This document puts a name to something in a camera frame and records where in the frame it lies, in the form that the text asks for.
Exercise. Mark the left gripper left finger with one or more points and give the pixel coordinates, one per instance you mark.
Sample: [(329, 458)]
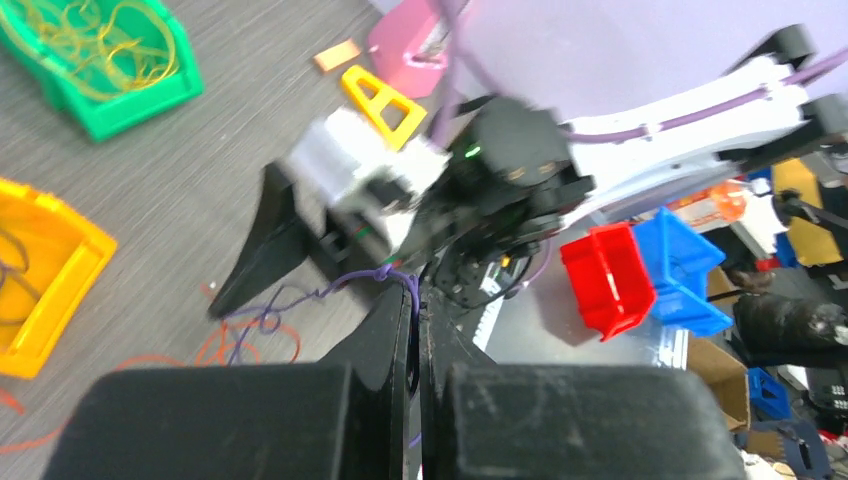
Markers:
[(342, 417)]

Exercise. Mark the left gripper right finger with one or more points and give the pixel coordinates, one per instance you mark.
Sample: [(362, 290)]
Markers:
[(546, 400)]

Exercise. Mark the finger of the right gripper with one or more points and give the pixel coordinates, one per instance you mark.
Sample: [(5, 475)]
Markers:
[(279, 241)]

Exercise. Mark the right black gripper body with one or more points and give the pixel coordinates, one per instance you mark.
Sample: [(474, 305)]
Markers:
[(508, 183)]

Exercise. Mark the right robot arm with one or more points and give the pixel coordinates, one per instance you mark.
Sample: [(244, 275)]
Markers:
[(758, 113)]

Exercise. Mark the yellow triangle block right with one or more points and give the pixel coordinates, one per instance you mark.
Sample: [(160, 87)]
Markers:
[(372, 96)]

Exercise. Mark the red bin outside cell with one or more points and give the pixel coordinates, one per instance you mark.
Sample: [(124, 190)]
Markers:
[(610, 282)]

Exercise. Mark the pink metronome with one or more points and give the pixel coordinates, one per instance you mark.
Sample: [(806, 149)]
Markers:
[(408, 47)]

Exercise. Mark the blue bin outside cell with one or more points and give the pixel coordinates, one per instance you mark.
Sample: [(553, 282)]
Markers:
[(678, 261)]

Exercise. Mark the tan wooden block right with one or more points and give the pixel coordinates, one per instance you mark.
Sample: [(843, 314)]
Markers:
[(337, 55)]

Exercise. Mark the orange plastic bin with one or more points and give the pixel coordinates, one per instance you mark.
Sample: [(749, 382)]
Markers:
[(50, 257)]

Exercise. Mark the green plastic bin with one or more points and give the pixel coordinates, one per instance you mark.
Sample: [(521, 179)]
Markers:
[(111, 64)]

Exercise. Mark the cardboard box outside cell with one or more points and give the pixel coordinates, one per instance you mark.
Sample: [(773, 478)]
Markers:
[(726, 378)]

